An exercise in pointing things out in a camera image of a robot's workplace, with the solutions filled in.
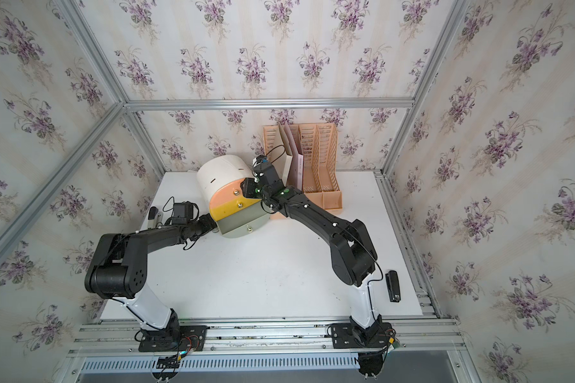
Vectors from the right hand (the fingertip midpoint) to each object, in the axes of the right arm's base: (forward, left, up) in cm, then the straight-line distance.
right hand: (246, 184), depth 85 cm
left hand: (-5, +16, -20) cm, 26 cm away
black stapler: (-27, -52, -20) cm, 62 cm away
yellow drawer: (-5, +9, -8) cm, 13 cm away
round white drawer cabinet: (+6, +12, -3) cm, 14 cm away
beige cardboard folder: (+16, -12, -1) cm, 20 cm away
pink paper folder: (+9, -18, -7) cm, 21 cm away
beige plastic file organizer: (+33, -29, -7) cm, 44 cm away
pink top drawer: (-2, +6, -2) cm, 6 cm away
